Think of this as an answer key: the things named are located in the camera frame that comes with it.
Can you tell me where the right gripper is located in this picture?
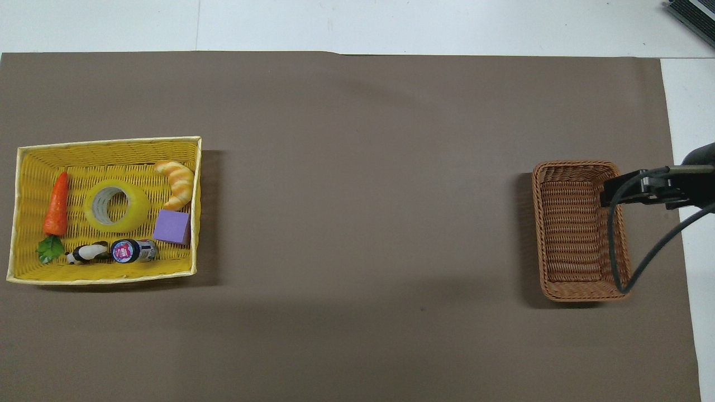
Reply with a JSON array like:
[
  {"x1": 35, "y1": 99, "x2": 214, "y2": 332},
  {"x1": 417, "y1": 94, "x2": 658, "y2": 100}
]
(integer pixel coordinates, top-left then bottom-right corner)
[{"x1": 666, "y1": 142, "x2": 715, "y2": 210}]

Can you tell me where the brown wicker basket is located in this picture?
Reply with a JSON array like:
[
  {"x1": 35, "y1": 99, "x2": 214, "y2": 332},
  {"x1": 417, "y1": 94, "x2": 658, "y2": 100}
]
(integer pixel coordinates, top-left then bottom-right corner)
[{"x1": 531, "y1": 161, "x2": 633, "y2": 303}]

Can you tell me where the yellow tape roll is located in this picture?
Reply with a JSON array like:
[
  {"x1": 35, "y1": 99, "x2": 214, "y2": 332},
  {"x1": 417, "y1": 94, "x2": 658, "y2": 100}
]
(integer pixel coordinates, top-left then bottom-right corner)
[{"x1": 83, "y1": 179, "x2": 151, "y2": 234}]

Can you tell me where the yellow woven basket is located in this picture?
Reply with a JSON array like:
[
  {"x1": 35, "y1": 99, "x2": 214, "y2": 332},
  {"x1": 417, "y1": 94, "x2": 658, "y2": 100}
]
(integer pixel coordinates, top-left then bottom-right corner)
[{"x1": 6, "y1": 136, "x2": 202, "y2": 286}]

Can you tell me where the black stand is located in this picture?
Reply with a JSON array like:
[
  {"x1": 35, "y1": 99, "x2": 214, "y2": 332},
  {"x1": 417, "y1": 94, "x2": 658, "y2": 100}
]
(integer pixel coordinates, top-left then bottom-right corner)
[{"x1": 664, "y1": 0, "x2": 715, "y2": 32}]

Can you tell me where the toy croissant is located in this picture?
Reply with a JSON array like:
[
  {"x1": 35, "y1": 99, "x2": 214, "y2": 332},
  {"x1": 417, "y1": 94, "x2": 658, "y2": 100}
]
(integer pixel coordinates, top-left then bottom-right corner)
[{"x1": 154, "y1": 161, "x2": 195, "y2": 212}]

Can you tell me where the purple foam block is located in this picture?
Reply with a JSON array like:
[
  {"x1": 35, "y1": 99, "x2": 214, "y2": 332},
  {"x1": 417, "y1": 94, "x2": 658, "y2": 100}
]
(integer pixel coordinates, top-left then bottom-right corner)
[{"x1": 152, "y1": 209, "x2": 191, "y2": 245}]

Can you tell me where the small dark bottle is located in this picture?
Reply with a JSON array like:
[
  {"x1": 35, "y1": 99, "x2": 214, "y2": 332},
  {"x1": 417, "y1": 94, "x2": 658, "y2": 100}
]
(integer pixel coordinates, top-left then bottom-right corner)
[{"x1": 110, "y1": 238, "x2": 159, "y2": 264}]

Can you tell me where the black and white toy animal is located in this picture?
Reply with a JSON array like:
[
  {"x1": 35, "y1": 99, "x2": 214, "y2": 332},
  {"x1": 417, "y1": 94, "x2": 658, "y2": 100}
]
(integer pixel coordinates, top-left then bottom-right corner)
[{"x1": 65, "y1": 241, "x2": 111, "y2": 265}]

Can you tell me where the orange toy carrot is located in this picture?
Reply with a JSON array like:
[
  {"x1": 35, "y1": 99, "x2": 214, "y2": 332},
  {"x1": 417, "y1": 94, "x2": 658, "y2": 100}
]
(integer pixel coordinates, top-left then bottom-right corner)
[{"x1": 36, "y1": 171, "x2": 69, "y2": 265}]

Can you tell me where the black cable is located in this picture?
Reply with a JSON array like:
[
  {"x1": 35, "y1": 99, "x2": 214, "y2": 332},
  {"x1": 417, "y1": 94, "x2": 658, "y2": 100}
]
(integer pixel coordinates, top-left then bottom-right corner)
[{"x1": 607, "y1": 166, "x2": 715, "y2": 295}]

